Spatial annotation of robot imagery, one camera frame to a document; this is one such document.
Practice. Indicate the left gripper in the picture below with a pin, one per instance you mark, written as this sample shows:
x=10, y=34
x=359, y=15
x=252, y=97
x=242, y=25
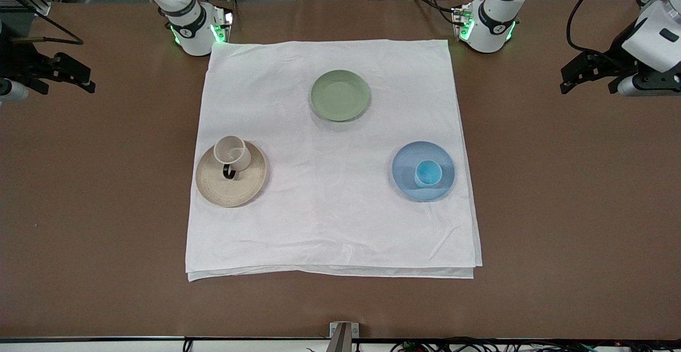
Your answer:
x=610, y=60

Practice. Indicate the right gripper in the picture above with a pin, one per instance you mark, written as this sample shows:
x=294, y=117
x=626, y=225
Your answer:
x=17, y=60

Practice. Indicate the blue ceramic cup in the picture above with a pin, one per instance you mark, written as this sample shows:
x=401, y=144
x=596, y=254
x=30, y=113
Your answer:
x=428, y=173

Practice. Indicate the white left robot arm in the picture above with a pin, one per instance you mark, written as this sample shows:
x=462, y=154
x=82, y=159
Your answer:
x=492, y=27

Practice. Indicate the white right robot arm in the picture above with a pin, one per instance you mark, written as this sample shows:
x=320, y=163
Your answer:
x=191, y=33

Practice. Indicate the beige gray plate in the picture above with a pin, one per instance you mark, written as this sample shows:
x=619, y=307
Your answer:
x=239, y=187

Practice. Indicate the blue plate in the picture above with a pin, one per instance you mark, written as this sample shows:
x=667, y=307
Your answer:
x=407, y=174

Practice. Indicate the green plate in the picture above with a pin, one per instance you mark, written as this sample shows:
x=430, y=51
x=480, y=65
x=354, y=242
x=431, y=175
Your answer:
x=340, y=95

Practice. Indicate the white table cloth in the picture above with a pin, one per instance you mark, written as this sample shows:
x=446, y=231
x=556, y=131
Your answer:
x=330, y=208

